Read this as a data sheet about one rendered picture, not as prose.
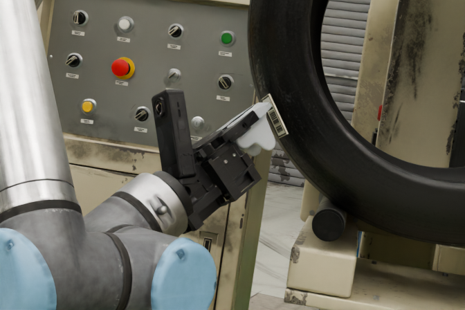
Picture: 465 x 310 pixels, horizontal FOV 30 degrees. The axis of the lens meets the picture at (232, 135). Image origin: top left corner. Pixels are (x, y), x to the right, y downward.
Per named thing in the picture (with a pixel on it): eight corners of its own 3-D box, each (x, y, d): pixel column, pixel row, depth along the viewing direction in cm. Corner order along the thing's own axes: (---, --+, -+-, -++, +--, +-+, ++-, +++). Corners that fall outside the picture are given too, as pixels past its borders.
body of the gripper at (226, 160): (236, 185, 117) (174, 237, 111) (201, 133, 116) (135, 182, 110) (266, 174, 111) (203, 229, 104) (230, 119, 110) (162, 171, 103)
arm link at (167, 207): (102, 197, 108) (134, 184, 100) (131, 176, 110) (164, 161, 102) (143, 256, 109) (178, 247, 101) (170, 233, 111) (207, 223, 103)
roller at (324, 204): (335, 180, 152) (354, 198, 151) (317, 199, 152) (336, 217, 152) (327, 202, 117) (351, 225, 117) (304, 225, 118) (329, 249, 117)
